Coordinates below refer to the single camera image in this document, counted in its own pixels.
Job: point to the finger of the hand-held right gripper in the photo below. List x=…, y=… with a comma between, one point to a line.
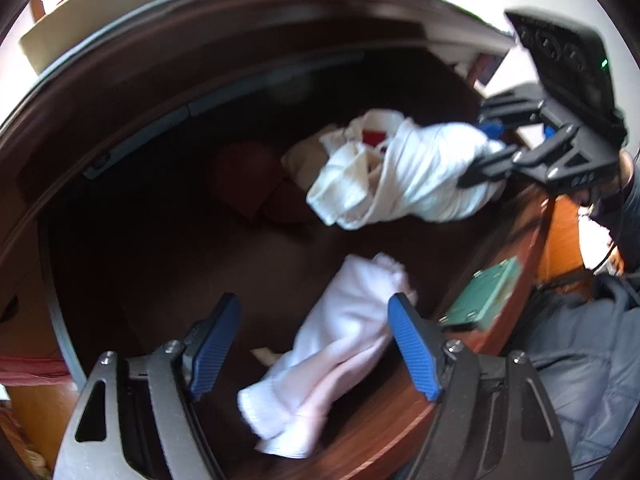
x=510, y=105
x=530, y=155

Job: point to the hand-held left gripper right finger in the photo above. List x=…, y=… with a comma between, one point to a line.
x=415, y=350

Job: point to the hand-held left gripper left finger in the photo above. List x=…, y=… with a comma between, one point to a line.
x=215, y=345

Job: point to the pale pink underwear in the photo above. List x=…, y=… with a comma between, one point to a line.
x=340, y=340

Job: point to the white underwear roll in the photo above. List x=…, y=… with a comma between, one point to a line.
x=425, y=175

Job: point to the tan underwear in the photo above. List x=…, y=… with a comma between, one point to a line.
x=302, y=160

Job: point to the person's right hand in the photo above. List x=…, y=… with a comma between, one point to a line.
x=625, y=172

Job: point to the green booklet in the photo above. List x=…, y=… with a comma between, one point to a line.
x=482, y=295

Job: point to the person's grey padded jacket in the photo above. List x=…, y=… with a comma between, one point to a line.
x=590, y=375

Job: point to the red cloth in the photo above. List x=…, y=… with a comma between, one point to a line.
x=30, y=367

